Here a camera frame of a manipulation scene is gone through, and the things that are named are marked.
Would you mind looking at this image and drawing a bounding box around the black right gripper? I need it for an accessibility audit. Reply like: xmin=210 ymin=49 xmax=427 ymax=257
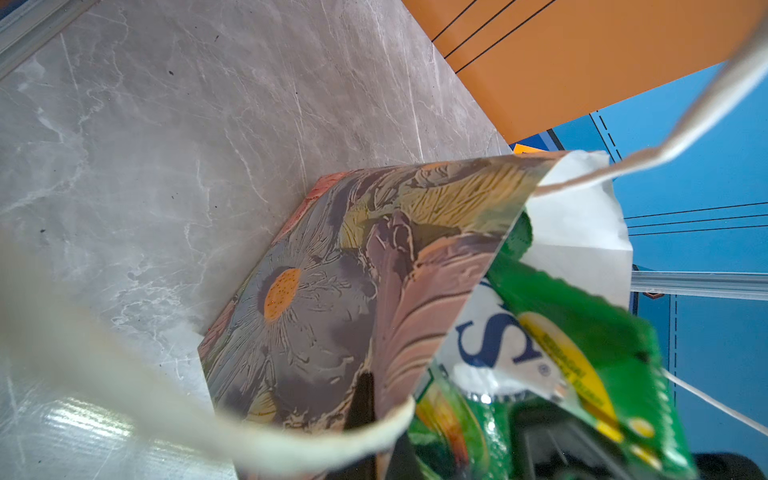
xmin=509 ymin=401 xmax=765 ymax=479

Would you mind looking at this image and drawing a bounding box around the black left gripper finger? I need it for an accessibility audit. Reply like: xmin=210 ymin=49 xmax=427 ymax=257
xmin=341 ymin=373 xmax=423 ymax=480

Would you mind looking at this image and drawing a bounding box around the green pea snack bag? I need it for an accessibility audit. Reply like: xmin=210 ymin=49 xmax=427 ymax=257
xmin=408 ymin=216 xmax=694 ymax=479

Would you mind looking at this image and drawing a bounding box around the white paper bag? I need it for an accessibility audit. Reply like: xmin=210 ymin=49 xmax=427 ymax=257
xmin=1 ymin=23 xmax=767 ymax=479

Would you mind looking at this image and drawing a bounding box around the aluminium corner post right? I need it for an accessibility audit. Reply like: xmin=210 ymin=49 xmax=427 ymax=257
xmin=630 ymin=271 xmax=767 ymax=301

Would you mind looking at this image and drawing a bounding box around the aluminium corner post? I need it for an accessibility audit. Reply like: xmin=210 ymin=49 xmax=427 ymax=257
xmin=1 ymin=0 xmax=97 ymax=78
xmin=630 ymin=271 xmax=767 ymax=301

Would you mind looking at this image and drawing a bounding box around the aluminium corner post left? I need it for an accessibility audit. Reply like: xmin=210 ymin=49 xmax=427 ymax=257
xmin=1 ymin=0 xmax=97 ymax=78

